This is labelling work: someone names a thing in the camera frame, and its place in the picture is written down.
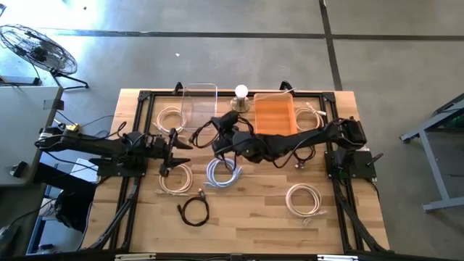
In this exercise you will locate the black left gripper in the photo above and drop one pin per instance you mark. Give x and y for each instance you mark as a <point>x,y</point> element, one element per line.
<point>159,145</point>

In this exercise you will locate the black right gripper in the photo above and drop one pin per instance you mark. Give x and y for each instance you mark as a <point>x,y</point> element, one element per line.
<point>241,141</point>

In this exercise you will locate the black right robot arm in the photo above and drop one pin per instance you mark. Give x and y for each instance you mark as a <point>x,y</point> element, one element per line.
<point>290,141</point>

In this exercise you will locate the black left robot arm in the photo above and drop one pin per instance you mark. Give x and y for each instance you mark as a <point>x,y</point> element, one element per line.
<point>90,143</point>

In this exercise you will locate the clear plastic bin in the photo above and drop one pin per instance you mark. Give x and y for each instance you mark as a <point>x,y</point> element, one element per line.
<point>199,108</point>

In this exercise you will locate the white bulb metal lamp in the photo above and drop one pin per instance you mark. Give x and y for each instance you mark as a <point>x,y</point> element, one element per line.
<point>241,90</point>

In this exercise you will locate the orange plastic bin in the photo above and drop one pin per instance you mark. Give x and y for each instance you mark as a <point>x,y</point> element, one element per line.
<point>275,116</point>

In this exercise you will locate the white box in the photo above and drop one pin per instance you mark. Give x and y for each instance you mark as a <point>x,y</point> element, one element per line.
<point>85,172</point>

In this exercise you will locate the yellow connector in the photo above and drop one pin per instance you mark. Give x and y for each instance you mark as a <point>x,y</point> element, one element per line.
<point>73,127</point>

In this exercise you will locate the black bag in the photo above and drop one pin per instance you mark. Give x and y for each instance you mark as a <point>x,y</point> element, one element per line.
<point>72,210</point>

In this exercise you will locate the small black device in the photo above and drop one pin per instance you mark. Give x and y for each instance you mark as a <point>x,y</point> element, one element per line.
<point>20,169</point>

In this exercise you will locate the grey side table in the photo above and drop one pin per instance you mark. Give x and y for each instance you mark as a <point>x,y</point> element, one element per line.
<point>21,123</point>

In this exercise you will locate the black floor fan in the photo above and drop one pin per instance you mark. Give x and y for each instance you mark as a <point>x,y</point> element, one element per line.
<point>38,50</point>

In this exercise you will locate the grey metal cart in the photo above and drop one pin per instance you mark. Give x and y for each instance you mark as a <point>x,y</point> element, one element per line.
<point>434,170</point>

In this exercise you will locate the black aluminium table frame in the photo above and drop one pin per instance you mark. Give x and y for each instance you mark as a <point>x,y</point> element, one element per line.
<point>145,96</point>

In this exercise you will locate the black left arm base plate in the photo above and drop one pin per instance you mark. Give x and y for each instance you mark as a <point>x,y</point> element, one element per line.
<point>108,168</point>

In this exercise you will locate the silver metal bracket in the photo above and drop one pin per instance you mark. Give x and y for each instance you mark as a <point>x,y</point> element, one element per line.
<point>337,258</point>
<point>135,257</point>

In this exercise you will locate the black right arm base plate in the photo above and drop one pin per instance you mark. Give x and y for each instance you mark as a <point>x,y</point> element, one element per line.
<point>359,163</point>

